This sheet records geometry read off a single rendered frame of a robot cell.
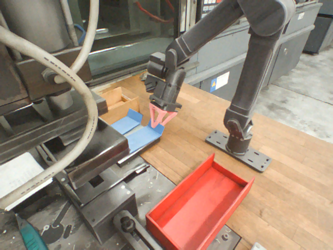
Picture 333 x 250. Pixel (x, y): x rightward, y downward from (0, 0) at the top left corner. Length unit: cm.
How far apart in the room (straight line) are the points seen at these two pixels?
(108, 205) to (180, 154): 29
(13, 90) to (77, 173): 13
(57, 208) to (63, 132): 28
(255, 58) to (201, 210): 37
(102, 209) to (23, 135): 21
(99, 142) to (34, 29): 17
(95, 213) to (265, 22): 49
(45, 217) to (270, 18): 64
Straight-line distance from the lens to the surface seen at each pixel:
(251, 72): 52
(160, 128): 66
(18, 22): 30
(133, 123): 72
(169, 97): 63
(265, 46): 49
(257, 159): 66
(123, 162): 60
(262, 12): 47
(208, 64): 170
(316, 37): 491
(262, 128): 81
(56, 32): 31
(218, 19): 53
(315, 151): 80
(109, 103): 87
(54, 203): 60
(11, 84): 27
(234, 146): 63
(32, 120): 38
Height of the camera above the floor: 136
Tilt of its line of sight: 38 degrees down
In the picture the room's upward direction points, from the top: straight up
